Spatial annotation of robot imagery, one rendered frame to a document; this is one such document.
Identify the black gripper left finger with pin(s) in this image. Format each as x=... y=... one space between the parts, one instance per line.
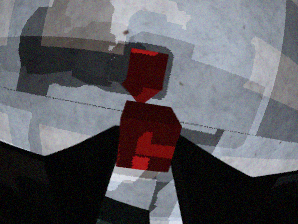
x=69 y=184

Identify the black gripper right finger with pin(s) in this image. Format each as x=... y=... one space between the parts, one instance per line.
x=212 y=192

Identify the red cube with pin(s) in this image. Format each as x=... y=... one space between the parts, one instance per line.
x=148 y=137
x=146 y=69
x=140 y=94

